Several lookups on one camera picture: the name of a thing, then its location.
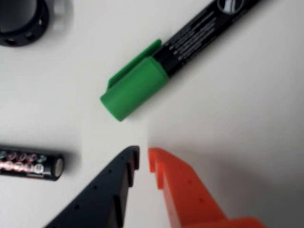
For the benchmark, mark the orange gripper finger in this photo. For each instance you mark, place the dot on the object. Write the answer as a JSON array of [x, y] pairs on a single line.
[[187, 197]]

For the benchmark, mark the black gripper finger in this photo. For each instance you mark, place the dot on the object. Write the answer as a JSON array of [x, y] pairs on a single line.
[[99, 197]]

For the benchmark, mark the green capped black marker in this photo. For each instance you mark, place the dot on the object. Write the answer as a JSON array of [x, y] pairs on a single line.
[[133, 92]]

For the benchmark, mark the black AA battery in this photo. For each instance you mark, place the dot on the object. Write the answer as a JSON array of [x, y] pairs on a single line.
[[23, 164]]

